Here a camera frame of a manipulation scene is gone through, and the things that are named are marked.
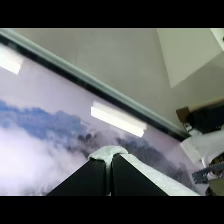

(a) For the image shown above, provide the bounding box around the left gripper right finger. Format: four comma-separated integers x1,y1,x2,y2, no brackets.
111,153,170,197

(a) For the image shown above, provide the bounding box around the blue checked shirt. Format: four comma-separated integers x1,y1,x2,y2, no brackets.
191,160,224,185

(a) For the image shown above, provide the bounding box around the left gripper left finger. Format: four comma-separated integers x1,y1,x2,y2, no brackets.
47,157,111,197

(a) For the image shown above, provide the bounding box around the pale grey garment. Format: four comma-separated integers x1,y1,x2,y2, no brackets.
87,145,201,197

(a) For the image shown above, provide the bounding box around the white garment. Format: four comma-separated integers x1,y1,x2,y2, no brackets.
179,128,224,168

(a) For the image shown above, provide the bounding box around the black garment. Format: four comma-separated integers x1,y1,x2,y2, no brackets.
186,103,224,135

